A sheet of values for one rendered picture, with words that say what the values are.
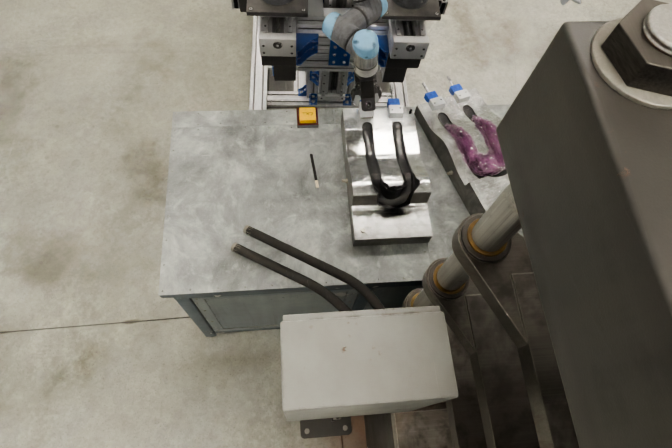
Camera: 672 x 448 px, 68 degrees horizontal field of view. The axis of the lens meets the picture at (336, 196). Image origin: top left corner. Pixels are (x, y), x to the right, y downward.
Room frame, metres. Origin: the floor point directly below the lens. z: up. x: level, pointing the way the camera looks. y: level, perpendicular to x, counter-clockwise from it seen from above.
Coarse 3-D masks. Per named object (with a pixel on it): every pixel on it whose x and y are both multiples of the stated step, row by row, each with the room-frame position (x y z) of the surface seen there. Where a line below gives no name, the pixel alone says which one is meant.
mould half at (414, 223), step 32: (352, 128) 1.02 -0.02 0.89; (384, 128) 1.05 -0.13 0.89; (352, 160) 0.89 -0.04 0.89; (384, 160) 0.91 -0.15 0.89; (416, 160) 0.93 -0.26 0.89; (352, 192) 0.75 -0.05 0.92; (416, 192) 0.78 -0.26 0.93; (352, 224) 0.67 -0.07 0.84; (384, 224) 0.68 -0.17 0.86; (416, 224) 0.70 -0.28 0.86
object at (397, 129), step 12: (372, 132) 1.02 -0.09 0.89; (396, 132) 1.04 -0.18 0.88; (372, 144) 0.97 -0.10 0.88; (396, 144) 0.99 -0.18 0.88; (372, 156) 0.93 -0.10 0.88; (396, 156) 0.94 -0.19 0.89; (372, 168) 0.86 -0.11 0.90; (408, 168) 0.88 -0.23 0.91; (372, 180) 0.81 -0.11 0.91; (408, 180) 0.84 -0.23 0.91; (384, 192) 0.78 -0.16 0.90; (396, 192) 0.78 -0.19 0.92; (408, 192) 0.80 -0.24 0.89; (384, 204) 0.74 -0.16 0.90; (396, 204) 0.76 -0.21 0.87; (408, 204) 0.75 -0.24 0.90
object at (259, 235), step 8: (248, 232) 0.59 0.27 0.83; (256, 232) 0.59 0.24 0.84; (264, 240) 0.57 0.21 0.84; (272, 240) 0.57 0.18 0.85; (280, 248) 0.55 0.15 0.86; (288, 248) 0.55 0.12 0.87; (296, 248) 0.55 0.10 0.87; (296, 256) 0.52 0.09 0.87; (304, 256) 0.52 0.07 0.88; (312, 256) 0.53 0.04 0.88; (312, 264) 0.50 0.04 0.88; (320, 264) 0.50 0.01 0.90; (328, 264) 0.50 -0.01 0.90; (328, 272) 0.48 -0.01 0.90; (336, 272) 0.48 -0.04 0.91
